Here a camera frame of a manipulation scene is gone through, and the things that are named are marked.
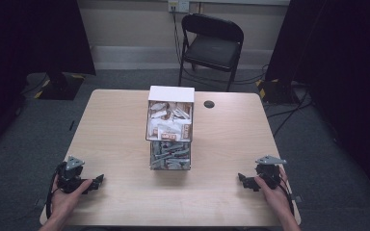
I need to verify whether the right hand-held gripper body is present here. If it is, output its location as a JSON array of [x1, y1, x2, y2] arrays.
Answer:
[[254, 155, 288, 191]]

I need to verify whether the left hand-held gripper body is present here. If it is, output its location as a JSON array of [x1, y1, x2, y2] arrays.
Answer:
[[56, 155, 93, 194]]

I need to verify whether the person's right hand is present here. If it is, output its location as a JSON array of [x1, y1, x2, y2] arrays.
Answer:
[[253, 166, 296, 219]]

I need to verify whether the person's left hand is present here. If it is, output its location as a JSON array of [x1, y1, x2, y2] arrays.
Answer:
[[48, 177, 94, 223]]

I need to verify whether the pile of grey packets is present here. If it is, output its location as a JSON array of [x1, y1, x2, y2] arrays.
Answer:
[[150, 141, 192, 170]]

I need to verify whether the black stand base striped edge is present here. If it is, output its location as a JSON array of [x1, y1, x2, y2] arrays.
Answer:
[[254, 78, 303, 105], [33, 71, 87, 101]]

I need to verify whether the pile of white brown packets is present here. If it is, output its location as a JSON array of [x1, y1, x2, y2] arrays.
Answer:
[[146, 101, 194, 141]]

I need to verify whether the clear two-tier organizer box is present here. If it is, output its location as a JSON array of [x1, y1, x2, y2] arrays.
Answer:
[[145, 85, 196, 171]]

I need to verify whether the black curtain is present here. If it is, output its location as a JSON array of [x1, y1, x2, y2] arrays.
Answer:
[[264, 0, 370, 206], [0, 0, 97, 162]]

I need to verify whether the black folding chair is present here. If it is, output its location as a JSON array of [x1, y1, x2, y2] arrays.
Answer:
[[177, 13, 246, 93]]

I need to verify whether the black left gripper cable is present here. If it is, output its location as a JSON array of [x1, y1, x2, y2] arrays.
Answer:
[[44, 165, 66, 219]]

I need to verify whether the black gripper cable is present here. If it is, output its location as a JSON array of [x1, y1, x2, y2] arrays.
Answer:
[[278, 179, 296, 217], [44, 165, 66, 219]]

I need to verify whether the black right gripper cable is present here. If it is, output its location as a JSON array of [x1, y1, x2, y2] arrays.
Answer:
[[278, 179, 296, 217]]

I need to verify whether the black floor cable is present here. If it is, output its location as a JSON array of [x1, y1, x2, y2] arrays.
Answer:
[[264, 88, 314, 138]]

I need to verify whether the black cable from wall socket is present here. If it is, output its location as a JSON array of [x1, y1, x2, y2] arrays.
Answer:
[[172, 6, 183, 68]]

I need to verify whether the white wall socket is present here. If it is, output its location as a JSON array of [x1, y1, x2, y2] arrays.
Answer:
[[168, 0, 191, 14]]

